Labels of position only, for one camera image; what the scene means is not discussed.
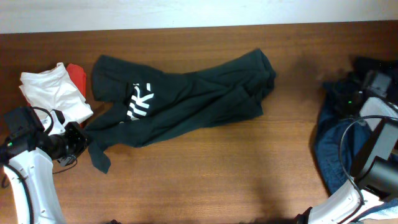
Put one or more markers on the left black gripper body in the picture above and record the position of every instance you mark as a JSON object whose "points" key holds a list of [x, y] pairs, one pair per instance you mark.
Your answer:
{"points": [[71, 145]]}

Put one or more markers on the dark green Nike t-shirt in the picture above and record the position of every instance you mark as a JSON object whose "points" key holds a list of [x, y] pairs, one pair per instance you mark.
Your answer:
{"points": [[149, 105]]}

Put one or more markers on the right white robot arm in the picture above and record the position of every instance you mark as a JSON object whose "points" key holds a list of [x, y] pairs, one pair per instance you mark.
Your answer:
{"points": [[372, 178]]}

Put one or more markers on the white folded t-shirt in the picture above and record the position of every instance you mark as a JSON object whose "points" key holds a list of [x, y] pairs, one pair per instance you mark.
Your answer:
{"points": [[54, 91]]}

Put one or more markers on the red folded garment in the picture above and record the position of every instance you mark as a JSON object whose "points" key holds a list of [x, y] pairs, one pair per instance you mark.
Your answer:
{"points": [[77, 76]]}

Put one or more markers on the navy blue trousers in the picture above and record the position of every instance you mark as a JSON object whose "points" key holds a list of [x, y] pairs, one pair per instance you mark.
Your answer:
{"points": [[343, 101]]}

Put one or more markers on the white towel corner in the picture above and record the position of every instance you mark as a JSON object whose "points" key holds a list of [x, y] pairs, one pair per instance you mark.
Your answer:
{"points": [[386, 211]]}

